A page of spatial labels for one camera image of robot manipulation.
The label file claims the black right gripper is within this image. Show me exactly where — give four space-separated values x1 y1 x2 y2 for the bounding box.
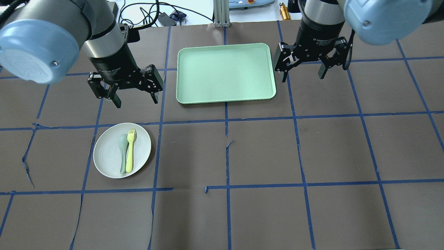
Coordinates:
273 26 351 83

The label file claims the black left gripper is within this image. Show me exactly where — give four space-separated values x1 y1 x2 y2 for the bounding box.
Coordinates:
87 52 163 109

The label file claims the white round plate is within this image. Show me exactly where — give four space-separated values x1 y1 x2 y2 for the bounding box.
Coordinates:
93 123 152 179

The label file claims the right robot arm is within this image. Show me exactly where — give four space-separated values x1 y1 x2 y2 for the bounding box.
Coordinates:
272 0 443 82

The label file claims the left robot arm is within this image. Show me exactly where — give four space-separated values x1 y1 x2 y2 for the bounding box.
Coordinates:
0 0 163 108

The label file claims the yellow plastic fork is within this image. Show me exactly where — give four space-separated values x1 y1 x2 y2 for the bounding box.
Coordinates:
125 128 136 173

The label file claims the pale green plastic spoon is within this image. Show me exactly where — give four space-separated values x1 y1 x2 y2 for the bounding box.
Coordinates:
118 134 129 174

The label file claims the brass cylinder fitting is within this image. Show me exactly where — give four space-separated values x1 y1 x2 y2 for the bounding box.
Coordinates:
279 2 291 20

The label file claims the light green plastic tray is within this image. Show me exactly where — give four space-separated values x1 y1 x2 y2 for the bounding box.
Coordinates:
176 43 276 105

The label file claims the black power adapter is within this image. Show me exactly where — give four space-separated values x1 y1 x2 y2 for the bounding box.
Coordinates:
157 12 177 27

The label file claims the aluminium frame post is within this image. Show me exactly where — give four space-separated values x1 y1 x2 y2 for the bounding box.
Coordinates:
213 0 231 27

